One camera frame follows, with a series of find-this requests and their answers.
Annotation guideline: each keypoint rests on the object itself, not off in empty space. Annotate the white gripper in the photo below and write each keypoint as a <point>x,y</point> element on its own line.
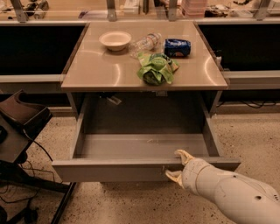
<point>190,174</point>

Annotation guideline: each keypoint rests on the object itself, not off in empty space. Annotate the grey top drawer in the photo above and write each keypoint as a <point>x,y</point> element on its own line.
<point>136,139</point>

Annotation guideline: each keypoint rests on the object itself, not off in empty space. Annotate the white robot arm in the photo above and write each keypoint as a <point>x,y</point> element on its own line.
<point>242,199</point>

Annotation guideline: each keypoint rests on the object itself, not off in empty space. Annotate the grey drawer cabinet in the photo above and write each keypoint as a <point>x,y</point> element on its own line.
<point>138,89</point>

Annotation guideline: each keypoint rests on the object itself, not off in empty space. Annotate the green chip bag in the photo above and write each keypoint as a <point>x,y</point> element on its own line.
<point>156,68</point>

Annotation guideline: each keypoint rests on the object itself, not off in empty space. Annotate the blue pepsi can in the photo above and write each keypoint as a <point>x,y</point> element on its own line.
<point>174,47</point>

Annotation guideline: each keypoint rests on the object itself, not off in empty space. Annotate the clear plastic bottle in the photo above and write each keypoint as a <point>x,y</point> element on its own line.
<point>147,43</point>

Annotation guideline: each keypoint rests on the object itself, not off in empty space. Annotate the white bowl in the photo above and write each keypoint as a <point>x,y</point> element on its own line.
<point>115,40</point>

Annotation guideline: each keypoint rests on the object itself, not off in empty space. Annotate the black rolling stand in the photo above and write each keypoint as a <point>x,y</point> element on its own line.
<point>21,122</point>

